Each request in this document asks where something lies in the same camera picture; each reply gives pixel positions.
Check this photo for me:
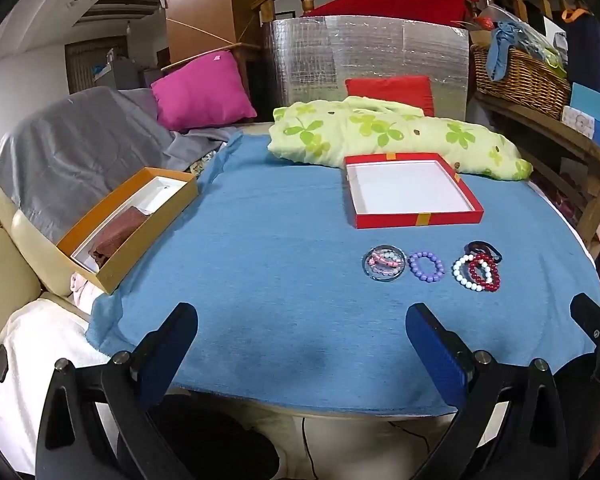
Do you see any green clover pillow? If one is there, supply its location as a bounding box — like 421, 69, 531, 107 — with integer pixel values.
267, 96, 534, 182

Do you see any red cushion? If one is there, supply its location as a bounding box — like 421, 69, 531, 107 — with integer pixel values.
345, 76, 435, 117

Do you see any brown wallet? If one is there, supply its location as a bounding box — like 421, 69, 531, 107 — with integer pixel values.
91, 206, 151, 268

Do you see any red bead bracelet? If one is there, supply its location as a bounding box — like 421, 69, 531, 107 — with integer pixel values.
467, 253, 504, 292

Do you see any blue cloth in basket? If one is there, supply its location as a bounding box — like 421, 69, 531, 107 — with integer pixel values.
486, 22, 531, 81

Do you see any blue table cloth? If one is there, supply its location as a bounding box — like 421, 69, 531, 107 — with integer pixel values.
87, 132, 600, 418

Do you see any wooden shelf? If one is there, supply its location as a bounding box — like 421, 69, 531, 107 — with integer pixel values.
472, 92, 600, 247

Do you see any white bead bracelet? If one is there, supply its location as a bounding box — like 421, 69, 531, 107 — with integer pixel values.
452, 254, 496, 294

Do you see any orange cardboard box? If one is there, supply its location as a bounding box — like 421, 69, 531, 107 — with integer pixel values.
56, 167, 199, 295

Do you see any magenta pillow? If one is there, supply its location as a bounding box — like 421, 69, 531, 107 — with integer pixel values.
151, 51, 257, 132

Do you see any red cardboard box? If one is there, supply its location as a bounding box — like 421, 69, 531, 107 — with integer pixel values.
344, 152, 484, 230

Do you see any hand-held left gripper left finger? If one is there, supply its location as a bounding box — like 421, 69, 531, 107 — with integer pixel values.
35, 302, 199, 480

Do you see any silver bangle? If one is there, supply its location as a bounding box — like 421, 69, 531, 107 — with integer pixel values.
363, 243, 406, 284

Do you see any purple bead bracelet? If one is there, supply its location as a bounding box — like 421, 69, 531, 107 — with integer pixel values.
408, 251, 446, 283

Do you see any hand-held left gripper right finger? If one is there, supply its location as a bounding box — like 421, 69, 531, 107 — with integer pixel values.
405, 302, 571, 480

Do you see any cream leather sofa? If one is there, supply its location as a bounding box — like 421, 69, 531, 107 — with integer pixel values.
0, 175, 97, 411

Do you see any pale pink bead bracelet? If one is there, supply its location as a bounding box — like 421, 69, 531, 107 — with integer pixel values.
370, 260, 402, 279

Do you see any pink cloth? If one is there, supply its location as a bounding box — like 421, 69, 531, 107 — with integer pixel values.
70, 272, 107, 312

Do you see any black hair tie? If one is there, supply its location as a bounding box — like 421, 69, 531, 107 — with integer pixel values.
464, 240, 504, 264

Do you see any navy hanging garment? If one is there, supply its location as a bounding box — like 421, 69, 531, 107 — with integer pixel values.
562, 7, 600, 97

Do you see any white towel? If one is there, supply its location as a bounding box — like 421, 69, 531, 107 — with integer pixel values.
0, 299, 123, 477

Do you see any wicker basket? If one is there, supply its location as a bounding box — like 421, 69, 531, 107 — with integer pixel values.
470, 44, 572, 121

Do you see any grey blanket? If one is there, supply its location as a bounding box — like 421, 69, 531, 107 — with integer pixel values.
0, 86, 237, 244

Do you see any silver insulation panel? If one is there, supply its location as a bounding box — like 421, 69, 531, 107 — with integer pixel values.
262, 15, 470, 122

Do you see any light blue box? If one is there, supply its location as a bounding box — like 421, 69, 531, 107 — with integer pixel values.
562, 82, 600, 157

